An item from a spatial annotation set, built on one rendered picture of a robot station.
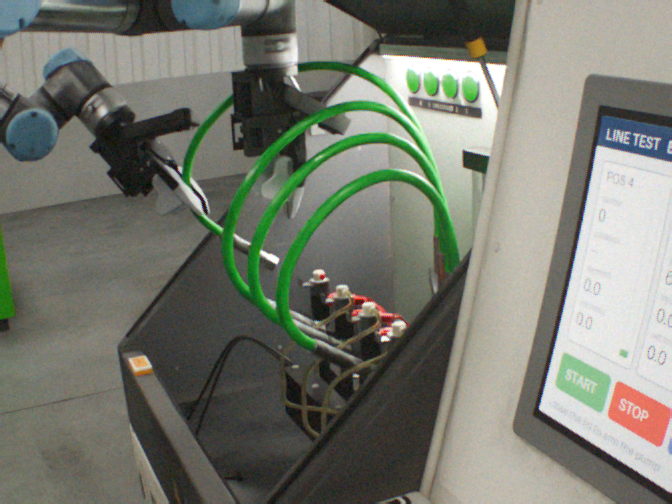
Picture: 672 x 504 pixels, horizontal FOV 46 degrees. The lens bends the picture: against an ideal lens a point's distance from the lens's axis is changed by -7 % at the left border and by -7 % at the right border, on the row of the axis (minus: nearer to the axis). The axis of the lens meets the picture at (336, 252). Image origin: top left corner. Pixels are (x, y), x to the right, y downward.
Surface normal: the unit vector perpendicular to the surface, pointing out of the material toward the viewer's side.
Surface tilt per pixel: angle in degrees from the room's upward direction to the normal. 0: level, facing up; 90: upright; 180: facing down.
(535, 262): 76
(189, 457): 0
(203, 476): 0
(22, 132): 90
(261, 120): 90
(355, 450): 90
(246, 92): 90
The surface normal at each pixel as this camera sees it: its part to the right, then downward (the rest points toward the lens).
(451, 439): -0.90, -0.07
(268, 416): -0.05, -0.96
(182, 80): 0.47, 0.22
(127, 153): -0.21, 0.07
